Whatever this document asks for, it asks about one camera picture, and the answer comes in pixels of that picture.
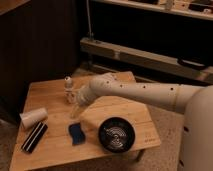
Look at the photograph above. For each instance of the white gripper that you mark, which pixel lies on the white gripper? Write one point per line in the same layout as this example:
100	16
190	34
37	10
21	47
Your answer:
84	97

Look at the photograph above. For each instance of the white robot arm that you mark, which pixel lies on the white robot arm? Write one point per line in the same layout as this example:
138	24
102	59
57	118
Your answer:
194	102

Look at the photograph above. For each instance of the small clear bottle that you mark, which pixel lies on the small clear bottle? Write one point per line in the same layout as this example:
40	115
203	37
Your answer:
70	92

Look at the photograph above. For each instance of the blue sponge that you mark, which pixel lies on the blue sponge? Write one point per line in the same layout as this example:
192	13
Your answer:
78	136

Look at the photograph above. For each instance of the wooden table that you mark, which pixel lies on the wooden table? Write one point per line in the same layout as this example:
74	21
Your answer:
55	147

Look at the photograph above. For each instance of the black ridged bowl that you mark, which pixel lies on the black ridged bowl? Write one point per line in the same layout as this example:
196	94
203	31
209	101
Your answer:
116	135

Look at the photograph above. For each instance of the black striped box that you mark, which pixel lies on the black striped box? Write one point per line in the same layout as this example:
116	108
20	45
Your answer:
34	137

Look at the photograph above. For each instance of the metal shelf rack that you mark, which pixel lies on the metal shelf rack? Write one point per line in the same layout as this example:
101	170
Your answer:
129	33

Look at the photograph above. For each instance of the black handle on shelf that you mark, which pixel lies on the black handle on shelf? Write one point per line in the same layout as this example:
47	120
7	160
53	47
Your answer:
191	65

